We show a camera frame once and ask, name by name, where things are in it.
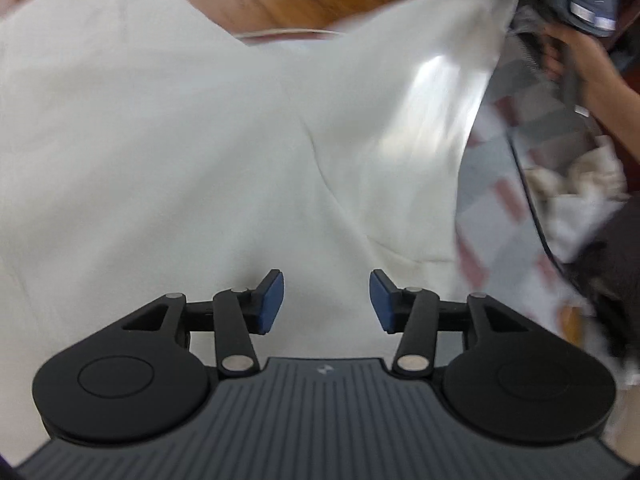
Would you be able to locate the person's right hand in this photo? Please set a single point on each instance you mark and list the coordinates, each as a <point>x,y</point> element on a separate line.
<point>592,60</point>

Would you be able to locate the cream garment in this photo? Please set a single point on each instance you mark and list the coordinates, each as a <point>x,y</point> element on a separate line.
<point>575,175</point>

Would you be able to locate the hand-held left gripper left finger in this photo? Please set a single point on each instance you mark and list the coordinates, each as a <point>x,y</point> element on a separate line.
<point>270,302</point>

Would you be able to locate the person's right forearm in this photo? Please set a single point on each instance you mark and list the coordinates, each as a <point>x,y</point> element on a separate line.
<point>625,120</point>

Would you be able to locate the white garment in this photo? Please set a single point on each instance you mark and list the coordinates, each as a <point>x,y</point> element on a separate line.
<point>585,225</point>

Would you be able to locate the dark brown garment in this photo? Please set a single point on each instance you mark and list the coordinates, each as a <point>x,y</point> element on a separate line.
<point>620,270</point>

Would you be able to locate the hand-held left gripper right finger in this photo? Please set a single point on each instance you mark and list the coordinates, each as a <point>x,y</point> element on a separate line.
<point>382,302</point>

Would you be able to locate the white zip jacket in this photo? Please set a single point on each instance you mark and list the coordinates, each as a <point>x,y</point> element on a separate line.
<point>200,135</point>

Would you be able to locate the checkered rug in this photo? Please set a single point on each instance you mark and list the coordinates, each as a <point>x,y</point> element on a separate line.
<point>500,200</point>

